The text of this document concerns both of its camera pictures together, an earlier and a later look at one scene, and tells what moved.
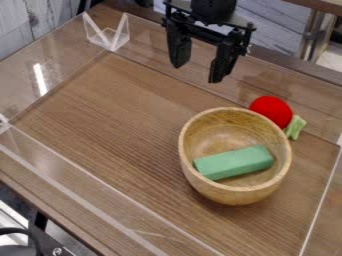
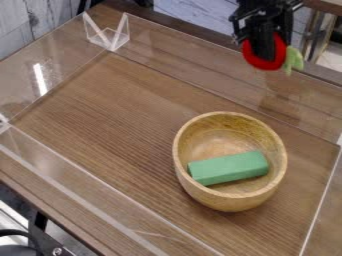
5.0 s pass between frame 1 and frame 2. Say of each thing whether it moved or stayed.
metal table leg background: stayed
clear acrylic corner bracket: stayed
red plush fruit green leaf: moved
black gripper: moved
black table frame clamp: stayed
